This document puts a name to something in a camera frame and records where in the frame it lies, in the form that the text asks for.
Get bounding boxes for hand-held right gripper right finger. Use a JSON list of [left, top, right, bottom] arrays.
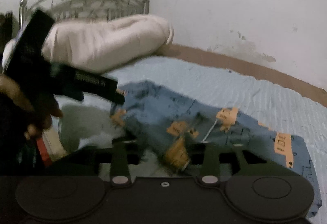
[[191, 143, 302, 186]]

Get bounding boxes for rolled cream comforter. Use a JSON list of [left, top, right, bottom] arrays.
[[41, 14, 175, 74]]

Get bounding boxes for person's left hand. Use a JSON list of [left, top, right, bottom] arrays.
[[0, 77, 63, 140]]

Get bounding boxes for red bed frame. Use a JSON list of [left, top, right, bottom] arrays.
[[35, 137, 53, 167]]

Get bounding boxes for grey metal headboard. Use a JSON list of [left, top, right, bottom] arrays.
[[19, 0, 151, 26]]

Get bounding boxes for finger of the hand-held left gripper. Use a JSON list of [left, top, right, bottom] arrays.
[[109, 88, 126, 106]]

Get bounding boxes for blue pants with orange print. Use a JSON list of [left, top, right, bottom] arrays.
[[109, 80, 323, 215]]

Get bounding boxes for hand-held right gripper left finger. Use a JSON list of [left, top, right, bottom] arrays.
[[46, 140, 144, 186]]

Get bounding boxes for light blue quilted bedsheet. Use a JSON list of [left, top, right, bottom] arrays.
[[55, 55, 327, 222]]

